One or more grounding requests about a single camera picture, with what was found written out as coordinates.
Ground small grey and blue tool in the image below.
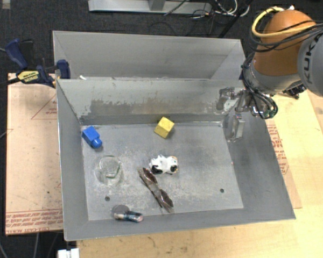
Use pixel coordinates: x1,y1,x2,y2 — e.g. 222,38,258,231
110,204,144,224

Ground yellow cube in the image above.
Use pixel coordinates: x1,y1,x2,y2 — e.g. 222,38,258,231
153,116,175,139

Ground brown cardboard board, red print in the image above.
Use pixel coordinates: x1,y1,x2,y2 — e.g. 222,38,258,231
5,73,303,237

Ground brown twisted sunglasses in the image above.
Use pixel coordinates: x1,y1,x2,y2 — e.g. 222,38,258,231
137,167,175,214

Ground blue toy block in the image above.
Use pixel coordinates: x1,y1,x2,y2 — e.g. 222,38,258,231
81,125,103,149

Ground clear glass cup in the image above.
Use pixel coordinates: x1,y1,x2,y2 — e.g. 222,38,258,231
95,155,124,186

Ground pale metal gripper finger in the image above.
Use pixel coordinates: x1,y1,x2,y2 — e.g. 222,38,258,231
216,87,237,111
223,113,246,143

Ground grey metal bin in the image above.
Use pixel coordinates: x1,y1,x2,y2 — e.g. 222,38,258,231
52,30,297,242

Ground black and white toy cow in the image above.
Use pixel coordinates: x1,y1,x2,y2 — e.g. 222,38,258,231
148,155,179,176

